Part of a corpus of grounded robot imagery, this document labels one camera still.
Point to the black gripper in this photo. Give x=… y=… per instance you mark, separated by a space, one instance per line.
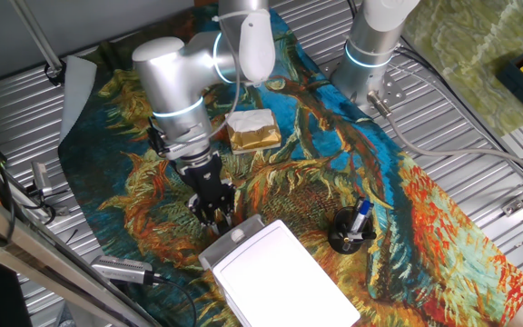
x=207 y=181

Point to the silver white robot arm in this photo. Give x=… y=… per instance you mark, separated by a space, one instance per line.
x=175 y=77

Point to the white drawer knob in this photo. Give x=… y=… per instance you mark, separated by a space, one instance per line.
x=237 y=235

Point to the gold tissue pack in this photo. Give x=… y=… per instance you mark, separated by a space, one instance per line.
x=257 y=136

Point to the sunflower painting print cloth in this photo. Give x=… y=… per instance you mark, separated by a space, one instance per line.
x=316 y=181

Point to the black round pen holder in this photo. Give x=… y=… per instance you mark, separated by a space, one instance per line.
x=341 y=229

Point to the silver marker with blue cap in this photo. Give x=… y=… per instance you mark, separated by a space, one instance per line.
x=361 y=215

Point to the black pen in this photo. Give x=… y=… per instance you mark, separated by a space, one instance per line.
x=366 y=235

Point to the grey pole with black foot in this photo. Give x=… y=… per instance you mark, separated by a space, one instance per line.
x=34 y=32

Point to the green marbled cloth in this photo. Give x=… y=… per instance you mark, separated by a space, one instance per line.
x=461 y=36

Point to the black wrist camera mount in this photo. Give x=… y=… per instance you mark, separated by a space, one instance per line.
x=158 y=138

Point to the silver depth camera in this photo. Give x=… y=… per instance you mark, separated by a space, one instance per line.
x=121 y=269

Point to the small silver camera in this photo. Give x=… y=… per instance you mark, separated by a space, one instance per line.
x=41 y=177

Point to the aluminium frame bar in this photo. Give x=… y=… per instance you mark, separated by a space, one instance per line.
x=39 y=254

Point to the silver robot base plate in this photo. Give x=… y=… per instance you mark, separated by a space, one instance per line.
x=395 y=93

